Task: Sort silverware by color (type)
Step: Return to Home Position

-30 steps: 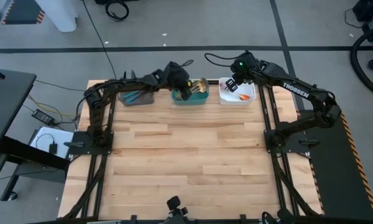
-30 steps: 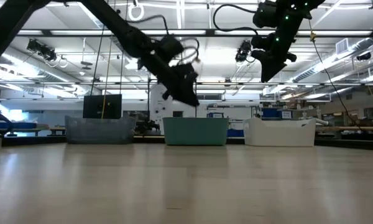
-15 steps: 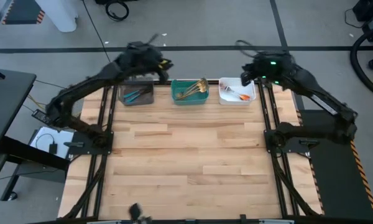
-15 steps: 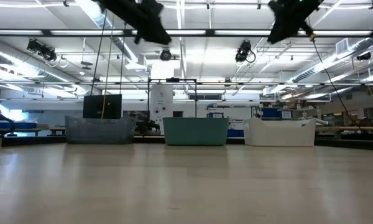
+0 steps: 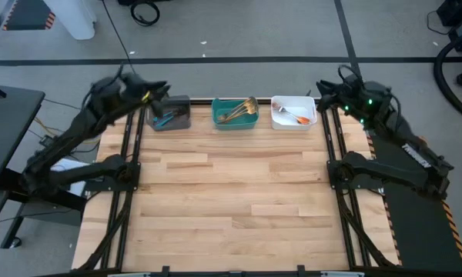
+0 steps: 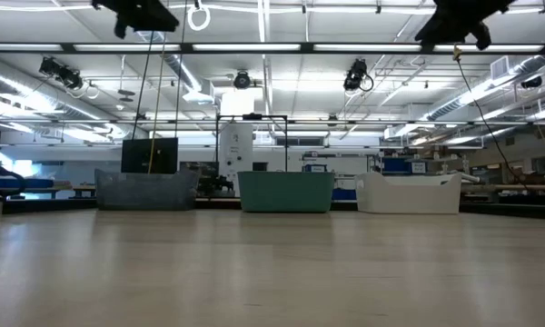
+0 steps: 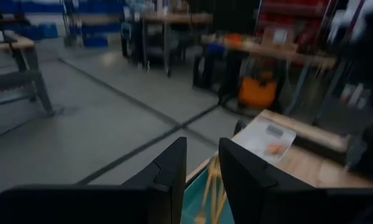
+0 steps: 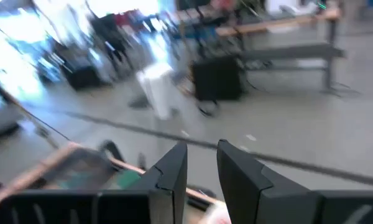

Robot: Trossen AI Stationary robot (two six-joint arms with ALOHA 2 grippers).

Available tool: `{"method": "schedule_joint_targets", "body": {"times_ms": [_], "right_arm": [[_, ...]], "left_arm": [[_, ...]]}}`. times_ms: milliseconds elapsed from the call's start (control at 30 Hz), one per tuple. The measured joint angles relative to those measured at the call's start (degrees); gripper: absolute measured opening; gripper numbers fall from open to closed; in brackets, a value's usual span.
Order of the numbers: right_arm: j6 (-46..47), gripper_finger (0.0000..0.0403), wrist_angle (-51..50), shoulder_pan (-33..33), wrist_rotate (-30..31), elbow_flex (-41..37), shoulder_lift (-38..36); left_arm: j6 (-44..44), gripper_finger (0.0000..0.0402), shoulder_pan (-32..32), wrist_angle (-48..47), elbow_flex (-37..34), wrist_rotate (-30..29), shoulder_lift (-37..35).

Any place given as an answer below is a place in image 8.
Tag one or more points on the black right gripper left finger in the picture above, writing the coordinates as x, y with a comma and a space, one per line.
112, 208

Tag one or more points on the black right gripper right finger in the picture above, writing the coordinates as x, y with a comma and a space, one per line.
283, 208

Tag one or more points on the teal plastic bin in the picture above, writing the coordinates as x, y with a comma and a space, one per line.
127, 180

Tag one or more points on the grey plastic bin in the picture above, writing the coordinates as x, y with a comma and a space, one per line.
81, 165

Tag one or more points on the white trash can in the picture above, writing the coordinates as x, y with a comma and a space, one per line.
158, 90

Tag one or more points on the black computer case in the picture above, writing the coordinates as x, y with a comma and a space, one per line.
82, 77
217, 77

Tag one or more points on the wooden-top workbench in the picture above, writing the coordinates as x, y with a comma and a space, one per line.
267, 27

